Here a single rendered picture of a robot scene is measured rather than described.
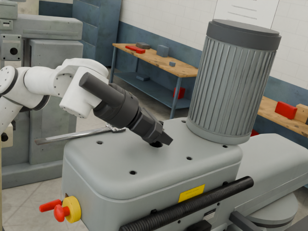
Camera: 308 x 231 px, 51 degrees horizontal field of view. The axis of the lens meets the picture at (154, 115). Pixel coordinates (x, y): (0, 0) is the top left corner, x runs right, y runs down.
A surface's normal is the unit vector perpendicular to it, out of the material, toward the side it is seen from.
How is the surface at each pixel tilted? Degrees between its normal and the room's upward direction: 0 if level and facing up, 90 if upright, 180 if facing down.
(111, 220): 90
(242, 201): 90
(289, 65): 90
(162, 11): 90
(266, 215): 0
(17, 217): 0
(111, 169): 0
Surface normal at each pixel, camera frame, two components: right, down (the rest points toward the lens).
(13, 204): 0.17, -0.91
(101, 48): 0.62, 0.40
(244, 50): -0.15, 0.36
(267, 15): -0.77, 0.12
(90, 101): 0.59, 0.04
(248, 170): 0.39, -0.69
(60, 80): 0.75, 0.15
